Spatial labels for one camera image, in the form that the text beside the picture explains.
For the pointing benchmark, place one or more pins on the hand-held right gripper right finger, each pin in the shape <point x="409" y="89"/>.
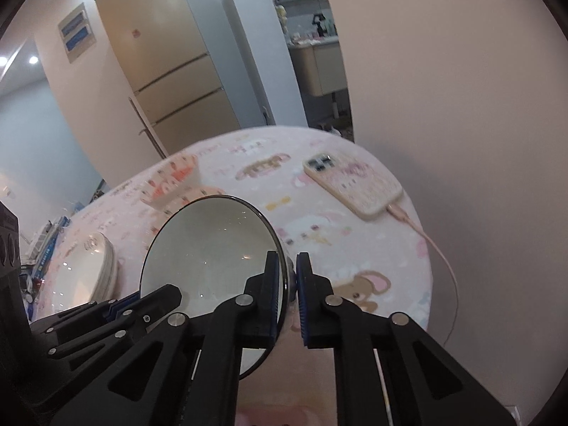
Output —
<point x="304" y="301"/>

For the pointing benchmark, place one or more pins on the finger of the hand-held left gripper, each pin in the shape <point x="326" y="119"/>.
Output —
<point x="151" y="310"/>
<point x="116" y="308"/>

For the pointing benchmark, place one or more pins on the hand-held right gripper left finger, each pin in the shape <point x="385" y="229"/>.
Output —
<point x="276" y="293"/>

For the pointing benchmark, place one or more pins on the white plate with lettering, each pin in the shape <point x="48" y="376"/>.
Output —
<point x="75" y="275"/>

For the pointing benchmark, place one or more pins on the round glass plate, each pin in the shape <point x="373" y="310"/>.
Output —
<point x="213" y="248"/>

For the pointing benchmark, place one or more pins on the white bowl with pink inside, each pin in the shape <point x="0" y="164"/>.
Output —
<point x="171" y="182"/>

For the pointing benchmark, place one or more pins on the pink printed tablecloth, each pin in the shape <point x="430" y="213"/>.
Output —
<point x="310" y="230"/>

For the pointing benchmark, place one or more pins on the phone in pink case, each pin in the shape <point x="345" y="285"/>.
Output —
<point x="355" y="184"/>

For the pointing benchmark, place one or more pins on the bathroom vanity cabinet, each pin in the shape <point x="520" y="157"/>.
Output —
<point x="319" y="69"/>

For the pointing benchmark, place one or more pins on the beige refrigerator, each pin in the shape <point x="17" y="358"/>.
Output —
<point x="164" y="53"/>

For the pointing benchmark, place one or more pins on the black stand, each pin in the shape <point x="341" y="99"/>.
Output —
<point x="321" y="23"/>

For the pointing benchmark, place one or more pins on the white figurine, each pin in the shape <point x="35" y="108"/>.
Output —
<point x="282" y="14"/>

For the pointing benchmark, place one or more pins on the wall electrical panel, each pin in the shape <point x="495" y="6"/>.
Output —
<point x="76" y="33"/>

